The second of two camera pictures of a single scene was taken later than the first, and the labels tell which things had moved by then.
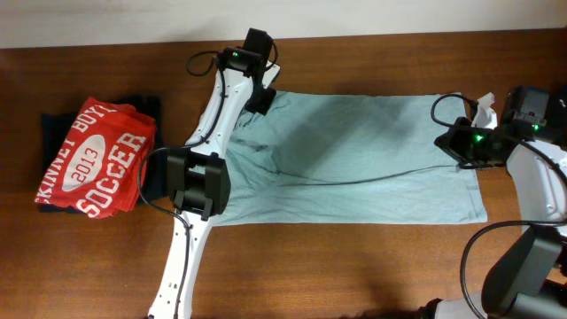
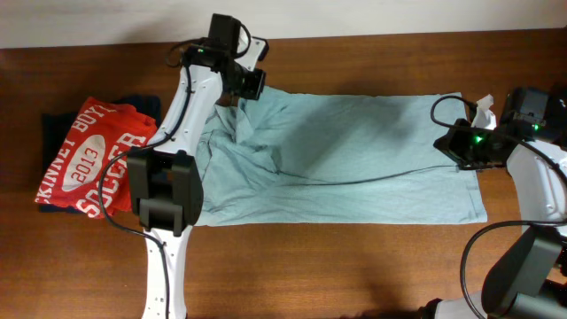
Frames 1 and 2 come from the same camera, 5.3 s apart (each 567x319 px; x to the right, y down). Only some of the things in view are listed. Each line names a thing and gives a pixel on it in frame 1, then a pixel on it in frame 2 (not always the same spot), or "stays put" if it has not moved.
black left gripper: x=265 y=103 -> x=254 y=90
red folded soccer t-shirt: x=103 y=170 stays put
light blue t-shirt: x=349 y=158 stays put
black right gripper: x=450 y=142 stays put
